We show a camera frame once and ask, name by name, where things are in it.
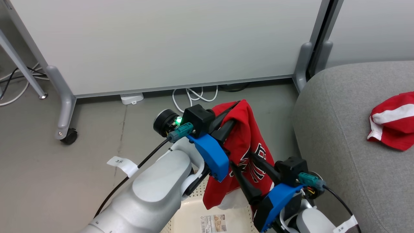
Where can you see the large white partition panel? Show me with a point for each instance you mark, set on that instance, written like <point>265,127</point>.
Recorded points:
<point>161,42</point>

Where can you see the teal left camera connector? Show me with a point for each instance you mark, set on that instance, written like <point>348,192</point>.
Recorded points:
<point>182,131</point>

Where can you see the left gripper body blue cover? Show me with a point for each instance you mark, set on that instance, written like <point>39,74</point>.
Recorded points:
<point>212,155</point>

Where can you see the red garment with white stripes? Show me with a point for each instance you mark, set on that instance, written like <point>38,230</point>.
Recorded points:
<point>397,132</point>

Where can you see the teal camera connector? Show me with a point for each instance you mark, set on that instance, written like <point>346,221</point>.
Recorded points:
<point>182,131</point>
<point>307,178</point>

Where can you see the narrow white partition panel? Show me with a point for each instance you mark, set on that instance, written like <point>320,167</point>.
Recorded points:
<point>372,29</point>

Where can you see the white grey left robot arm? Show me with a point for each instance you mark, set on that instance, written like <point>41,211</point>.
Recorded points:
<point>155,187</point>

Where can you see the white plastic laundry basket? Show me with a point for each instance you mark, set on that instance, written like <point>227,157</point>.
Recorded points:
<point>194,213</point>

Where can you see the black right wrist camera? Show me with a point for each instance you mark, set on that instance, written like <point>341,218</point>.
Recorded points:
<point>291,170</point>

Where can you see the teal right camera connector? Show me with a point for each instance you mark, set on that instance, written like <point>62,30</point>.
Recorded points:
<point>307,178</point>

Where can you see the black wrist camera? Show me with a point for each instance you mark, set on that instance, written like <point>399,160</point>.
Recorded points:
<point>291,170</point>
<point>199,119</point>

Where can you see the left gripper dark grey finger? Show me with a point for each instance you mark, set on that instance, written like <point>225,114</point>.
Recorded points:
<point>223,115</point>
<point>227,131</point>

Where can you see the white power adapter box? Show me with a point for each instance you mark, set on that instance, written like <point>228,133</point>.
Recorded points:
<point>132,98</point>

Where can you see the red jersey with lettering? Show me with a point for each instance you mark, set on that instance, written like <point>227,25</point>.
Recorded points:
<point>242,136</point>

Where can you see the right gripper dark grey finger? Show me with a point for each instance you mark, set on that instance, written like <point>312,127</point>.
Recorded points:
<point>247,187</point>
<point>266,166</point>

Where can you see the grey partition foot with caster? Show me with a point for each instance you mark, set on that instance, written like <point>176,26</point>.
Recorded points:
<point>66,110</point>

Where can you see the grey metal table leg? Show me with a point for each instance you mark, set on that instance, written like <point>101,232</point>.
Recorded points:
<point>19,64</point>

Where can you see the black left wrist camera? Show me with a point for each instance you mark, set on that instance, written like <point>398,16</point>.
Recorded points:
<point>199,119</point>

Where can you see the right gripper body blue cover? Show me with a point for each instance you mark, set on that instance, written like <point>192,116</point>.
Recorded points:
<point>275,200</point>

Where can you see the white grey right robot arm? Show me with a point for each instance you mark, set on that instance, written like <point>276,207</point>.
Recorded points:
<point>313,221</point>

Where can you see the grey fabric sofa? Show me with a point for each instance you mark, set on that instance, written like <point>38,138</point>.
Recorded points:
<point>349,129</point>

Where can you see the black caster wheel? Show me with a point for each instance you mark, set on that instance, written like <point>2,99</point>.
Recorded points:
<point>69,136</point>

